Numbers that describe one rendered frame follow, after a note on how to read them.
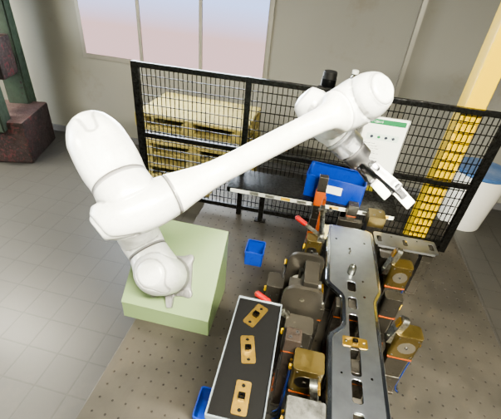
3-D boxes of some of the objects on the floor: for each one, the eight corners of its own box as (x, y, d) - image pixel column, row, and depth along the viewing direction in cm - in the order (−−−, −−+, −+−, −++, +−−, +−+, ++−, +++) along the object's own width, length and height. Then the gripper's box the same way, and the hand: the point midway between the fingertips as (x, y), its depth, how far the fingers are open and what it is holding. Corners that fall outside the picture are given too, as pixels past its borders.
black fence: (410, 332, 247) (530, 120, 158) (144, 276, 269) (119, 61, 180) (407, 317, 258) (517, 110, 170) (152, 263, 280) (131, 56, 192)
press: (71, 140, 445) (6, -156, 293) (21, 170, 376) (-99, -196, 224) (22, 130, 454) (-65, -161, 302) (-35, 160, 385) (-186, -200, 233)
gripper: (328, 156, 113) (371, 201, 118) (360, 163, 89) (411, 219, 94) (346, 140, 113) (387, 185, 117) (381, 141, 88) (433, 199, 93)
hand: (395, 198), depth 105 cm, fingers open, 13 cm apart
